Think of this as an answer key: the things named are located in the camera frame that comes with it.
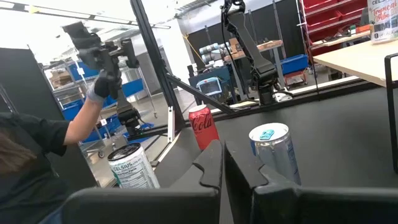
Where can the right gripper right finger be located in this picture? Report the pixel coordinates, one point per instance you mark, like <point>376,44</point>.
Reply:
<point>245,174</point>

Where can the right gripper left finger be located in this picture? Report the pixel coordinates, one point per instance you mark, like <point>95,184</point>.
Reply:
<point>205,174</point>

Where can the blue silver Red Bull can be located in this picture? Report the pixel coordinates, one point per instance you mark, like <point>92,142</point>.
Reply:
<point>273,149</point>

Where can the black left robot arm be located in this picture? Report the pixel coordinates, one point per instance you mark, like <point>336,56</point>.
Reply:
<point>258,65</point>

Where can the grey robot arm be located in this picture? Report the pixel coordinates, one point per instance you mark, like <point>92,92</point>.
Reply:
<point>211,51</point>

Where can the red Coca-Cola can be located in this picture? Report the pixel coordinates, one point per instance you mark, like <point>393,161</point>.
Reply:
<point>202,124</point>

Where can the dark grey can, bottom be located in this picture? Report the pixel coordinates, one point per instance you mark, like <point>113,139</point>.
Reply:
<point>133,171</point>

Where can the blue equipment cart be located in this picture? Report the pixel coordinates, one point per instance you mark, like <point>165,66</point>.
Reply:
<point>210,87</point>

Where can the blue storage bin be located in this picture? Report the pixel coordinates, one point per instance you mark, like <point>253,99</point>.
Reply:
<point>293,63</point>

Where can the person's hand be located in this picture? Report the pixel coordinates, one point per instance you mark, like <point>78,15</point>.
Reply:
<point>101,88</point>

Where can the red shelving rack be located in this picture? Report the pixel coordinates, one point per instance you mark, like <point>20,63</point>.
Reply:
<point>326,18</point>

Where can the person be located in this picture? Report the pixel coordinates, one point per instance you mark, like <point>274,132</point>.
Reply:
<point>25,186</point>

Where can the black partition panel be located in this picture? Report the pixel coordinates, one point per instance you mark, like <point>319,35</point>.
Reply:
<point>18,81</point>

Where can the wooden shelf with black frame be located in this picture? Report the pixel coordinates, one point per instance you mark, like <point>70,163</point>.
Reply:
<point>357,59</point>

